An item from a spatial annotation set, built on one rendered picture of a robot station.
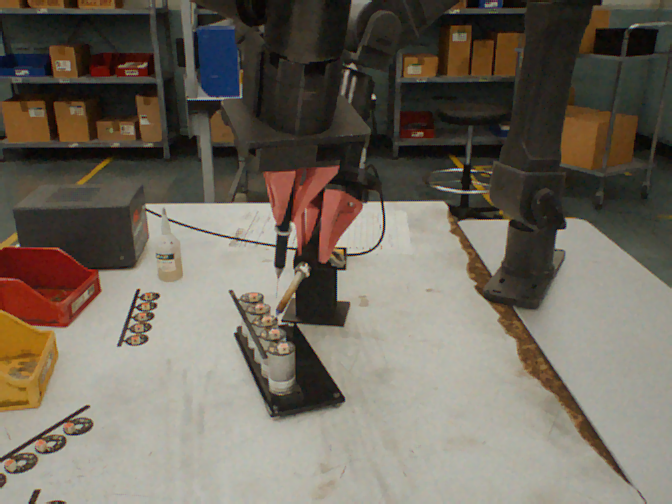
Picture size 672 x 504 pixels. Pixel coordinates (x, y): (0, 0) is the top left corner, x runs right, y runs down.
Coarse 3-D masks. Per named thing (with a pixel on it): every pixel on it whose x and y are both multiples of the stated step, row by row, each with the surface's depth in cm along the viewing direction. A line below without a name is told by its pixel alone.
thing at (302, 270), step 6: (300, 264) 67; (306, 264) 67; (294, 270) 67; (300, 270) 67; (306, 270) 67; (300, 276) 67; (306, 276) 67; (294, 282) 66; (288, 288) 66; (294, 288) 66; (288, 294) 65; (282, 300) 65; (288, 300) 65; (282, 306) 64; (282, 312) 64
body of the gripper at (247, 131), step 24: (264, 48) 45; (264, 72) 46; (288, 72) 44; (312, 72) 45; (336, 72) 45; (264, 96) 46; (288, 96) 45; (312, 96) 45; (336, 96) 47; (240, 120) 47; (264, 120) 47; (288, 120) 46; (312, 120) 47; (336, 120) 49; (360, 120) 50; (240, 144) 46; (264, 144) 46; (288, 144) 47; (336, 144) 49
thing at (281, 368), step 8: (272, 360) 58; (280, 360) 57; (288, 360) 58; (272, 368) 58; (280, 368) 58; (288, 368) 58; (272, 376) 58; (280, 376) 58; (288, 376) 58; (272, 384) 59; (280, 384) 58; (288, 384) 59; (272, 392) 59; (280, 392) 59; (288, 392) 59
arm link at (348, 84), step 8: (344, 72) 68; (352, 72) 68; (360, 72) 68; (344, 80) 68; (352, 80) 68; (360, 80) 68; (368, 80) 68; (344, 88) 67; (352, 88) 68; (360, 88) 68; (368, 88) 69; (352, 96) 68; (360, 96) 68; (368, 96) 69; (352, 104) 68; (360, 104) 68; (368, 104) 69; (360, 112) 68; (368, 112) 69
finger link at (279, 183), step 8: (264, 176) 54; (272, 176) 48; (280, 176) 48; (288, 176) 48; (272, 184) 49; (280, 184) 49; (288, 184) 49; (272, 192) 54; (280, 192) 50; (288, 192) 50; (272, 200) 54; (280, 200) 51; (272, 208) 55; (280, 208) 52; (280, 216) 53; (280, 224) 55
